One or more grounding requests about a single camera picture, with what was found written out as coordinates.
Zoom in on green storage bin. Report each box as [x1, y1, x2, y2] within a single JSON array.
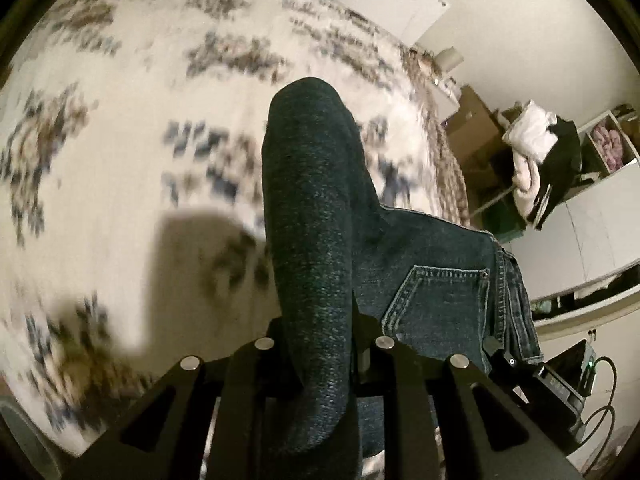
[[481, 194, 527, 247]]

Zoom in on pink fluffy cloth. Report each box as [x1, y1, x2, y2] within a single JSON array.
[[591, 126, 627, 169]]

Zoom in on black garment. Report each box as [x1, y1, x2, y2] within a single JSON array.
[[529, 117, 584, 232]]

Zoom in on white floral blanket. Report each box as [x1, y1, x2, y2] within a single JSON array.
[[0, 0, 472, 457]]

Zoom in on brown cardboard box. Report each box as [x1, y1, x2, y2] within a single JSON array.
[[444, 85, 507, 197]]

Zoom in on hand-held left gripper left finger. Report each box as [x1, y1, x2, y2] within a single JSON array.
[[62, 316, 292, 480]]

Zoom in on dark blue denim pants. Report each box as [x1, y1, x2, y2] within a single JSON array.
[[260, 77, 546, 462]]

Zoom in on white fluffy garment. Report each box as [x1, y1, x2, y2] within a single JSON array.
[[501, 100, 559, 222]]

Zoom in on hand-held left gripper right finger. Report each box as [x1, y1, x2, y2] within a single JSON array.
[[351, 304, 584, 480]]

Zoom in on white shelf cabinet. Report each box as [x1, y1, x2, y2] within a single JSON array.
[[500, 104, 640, 302]]

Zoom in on black cable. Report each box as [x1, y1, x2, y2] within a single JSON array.
[[577, 356, 619, 443]]

